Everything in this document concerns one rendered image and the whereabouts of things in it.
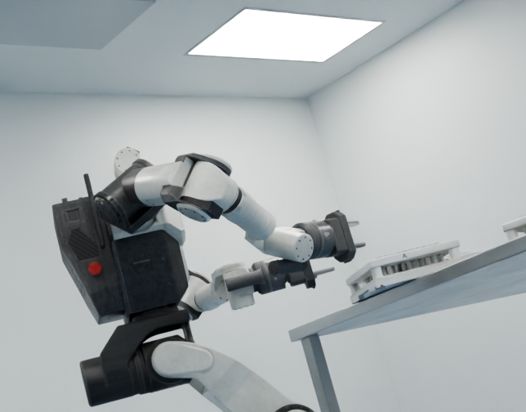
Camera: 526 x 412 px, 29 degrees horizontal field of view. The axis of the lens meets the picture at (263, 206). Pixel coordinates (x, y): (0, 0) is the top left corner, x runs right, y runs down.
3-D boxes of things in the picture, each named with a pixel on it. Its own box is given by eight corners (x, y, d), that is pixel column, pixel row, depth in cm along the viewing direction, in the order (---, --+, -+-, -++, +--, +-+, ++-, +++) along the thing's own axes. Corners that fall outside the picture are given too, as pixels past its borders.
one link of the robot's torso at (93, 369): (90, 406, 239) (73, 333, 243) (89, 410, 251) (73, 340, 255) (205, 375, 245) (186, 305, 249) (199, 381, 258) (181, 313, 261)
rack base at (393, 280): (434, 283, 281) (432, 275, 282) (466, 265, 258) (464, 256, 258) (352, 304, 276) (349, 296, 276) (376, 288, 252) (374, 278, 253)
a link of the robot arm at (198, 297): (222, 315, 279) (194, 327, 295) (239, 285, 284) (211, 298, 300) (191, 293, 276) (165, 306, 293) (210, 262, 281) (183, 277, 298)
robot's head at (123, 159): (120, 183, 255) (111, 150, 257) (118, 194, 265) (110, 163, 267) (145, 178, 257) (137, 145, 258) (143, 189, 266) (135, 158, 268)
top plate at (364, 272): (430, 266, 282) (427, 258, 283) (461, 246, 259) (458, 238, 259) (346, 287, 277) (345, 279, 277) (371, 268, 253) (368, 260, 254)
